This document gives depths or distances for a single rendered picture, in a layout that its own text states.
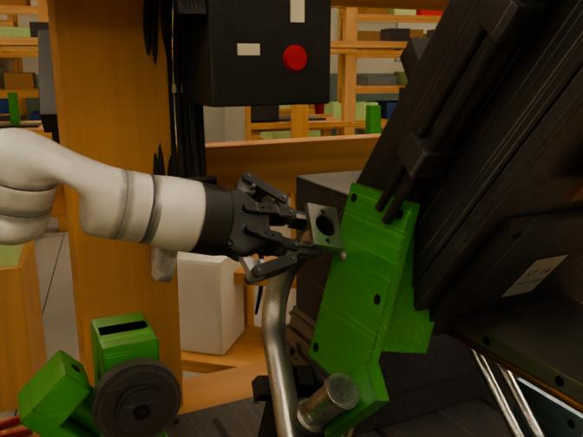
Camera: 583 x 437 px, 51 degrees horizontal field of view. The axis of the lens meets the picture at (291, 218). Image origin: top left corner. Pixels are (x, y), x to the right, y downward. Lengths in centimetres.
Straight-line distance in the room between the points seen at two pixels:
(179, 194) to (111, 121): 28
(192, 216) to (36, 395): 21
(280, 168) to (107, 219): 50
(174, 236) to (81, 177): 10
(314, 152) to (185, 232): 50
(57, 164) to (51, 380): 19
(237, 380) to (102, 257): 34
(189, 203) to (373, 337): 23
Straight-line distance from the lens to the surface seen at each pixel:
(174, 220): 60
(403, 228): 61
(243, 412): 96
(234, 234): 64
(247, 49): 80
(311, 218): 68
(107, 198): 59
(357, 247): 67
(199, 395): 105
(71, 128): 86
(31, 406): 58
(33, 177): 57
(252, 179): 69
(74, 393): 57
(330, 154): 108
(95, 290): 91
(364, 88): 803
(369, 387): 63
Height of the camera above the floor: 140
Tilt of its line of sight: 14 degrees down
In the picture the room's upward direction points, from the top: straight up
